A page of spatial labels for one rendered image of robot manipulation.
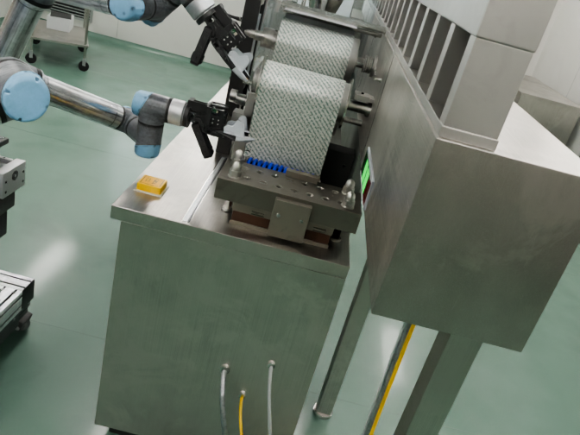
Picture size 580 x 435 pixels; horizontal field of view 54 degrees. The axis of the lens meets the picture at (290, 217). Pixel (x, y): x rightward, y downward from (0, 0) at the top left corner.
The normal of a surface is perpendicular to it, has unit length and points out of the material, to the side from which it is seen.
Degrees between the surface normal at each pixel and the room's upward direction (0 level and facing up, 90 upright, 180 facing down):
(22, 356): 0
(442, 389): 90
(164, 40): 90
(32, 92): 87
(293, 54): 92
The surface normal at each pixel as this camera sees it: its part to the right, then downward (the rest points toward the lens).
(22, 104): 0.71, 0.41
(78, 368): 0.24, -0.88
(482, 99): -0.09, 0.41
